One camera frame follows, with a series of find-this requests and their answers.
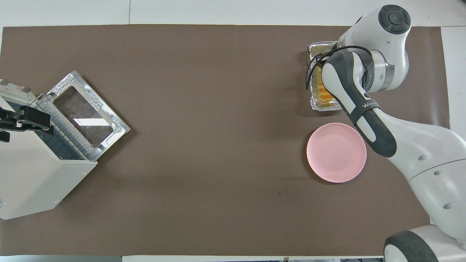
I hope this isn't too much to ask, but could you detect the aluminium foil tray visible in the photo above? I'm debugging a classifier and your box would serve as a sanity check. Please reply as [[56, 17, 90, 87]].
[[308, 41, 344, 111]]

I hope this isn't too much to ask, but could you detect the glass oven door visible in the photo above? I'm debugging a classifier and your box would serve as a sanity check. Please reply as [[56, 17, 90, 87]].
[[36, 70, 131, 161]]

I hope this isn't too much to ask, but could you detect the metal oven rack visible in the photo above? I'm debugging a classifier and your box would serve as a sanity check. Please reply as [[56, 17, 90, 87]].
[[35, 98, 93, 161]]

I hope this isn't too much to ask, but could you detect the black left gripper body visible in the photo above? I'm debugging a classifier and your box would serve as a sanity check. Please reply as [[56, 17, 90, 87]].
[[0, 108, 24, 130]]

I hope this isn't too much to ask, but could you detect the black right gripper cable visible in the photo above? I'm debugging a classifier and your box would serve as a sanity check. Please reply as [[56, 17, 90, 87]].
[[306, 45, 374, 91]]

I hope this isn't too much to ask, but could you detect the pink round plate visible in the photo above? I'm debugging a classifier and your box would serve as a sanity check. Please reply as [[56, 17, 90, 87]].
[[306, 123, 367, 183]]

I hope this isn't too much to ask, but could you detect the sliced yellow bread loaf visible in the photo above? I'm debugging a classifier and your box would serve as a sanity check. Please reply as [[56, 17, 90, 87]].
[[315, 67, 333, 103]]

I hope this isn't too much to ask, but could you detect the brown table mat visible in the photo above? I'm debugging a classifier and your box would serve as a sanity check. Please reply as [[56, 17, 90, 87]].
[[0, 24, 450, 256]]

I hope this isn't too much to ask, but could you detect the cream toaster oven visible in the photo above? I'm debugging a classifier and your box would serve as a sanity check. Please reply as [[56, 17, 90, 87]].
[[0, 79, 98, 220]]

